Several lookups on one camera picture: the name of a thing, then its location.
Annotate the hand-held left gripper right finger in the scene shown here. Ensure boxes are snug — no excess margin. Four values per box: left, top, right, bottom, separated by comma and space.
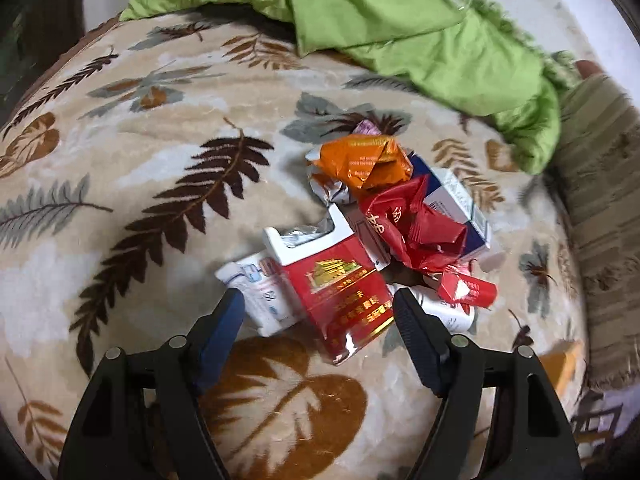
392, 287, 586, 480

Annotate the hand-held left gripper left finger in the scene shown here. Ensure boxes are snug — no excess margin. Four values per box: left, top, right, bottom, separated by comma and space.
57, 287, 246, 480

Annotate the white plastic tube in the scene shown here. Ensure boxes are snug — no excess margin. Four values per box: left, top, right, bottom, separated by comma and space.
390, 282, 476, 333

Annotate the small red white packet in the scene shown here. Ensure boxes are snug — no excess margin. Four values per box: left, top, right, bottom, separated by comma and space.
436, 270, 498, 308

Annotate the red cigarette pack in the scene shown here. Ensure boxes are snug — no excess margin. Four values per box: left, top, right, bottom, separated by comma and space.
262, 207, 396, 366

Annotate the red wrapper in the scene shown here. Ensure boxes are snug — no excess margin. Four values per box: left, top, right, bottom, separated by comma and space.
359, 175, 468, 273

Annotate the blue and white box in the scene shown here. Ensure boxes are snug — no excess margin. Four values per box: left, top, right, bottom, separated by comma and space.
407, 152, 493, 266

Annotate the silver foil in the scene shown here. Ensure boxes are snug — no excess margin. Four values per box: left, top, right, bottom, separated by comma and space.
306, 167, 362, 221

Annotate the orange wrapper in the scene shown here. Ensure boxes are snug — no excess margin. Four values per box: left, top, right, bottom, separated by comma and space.
306, 134, 414, 192

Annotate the beige leaf-print blanket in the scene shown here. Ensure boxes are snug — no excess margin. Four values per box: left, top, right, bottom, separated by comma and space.
0, 7, 591, 480

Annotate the striped brown pillow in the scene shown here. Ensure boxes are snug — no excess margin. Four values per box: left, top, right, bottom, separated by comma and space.
547, 75, 640, 391

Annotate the green quilt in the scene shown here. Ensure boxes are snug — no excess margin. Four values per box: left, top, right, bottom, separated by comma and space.
120, 0, 581, 176

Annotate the pink cushion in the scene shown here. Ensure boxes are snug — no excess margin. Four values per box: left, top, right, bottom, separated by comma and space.
575, 59, 608, 81

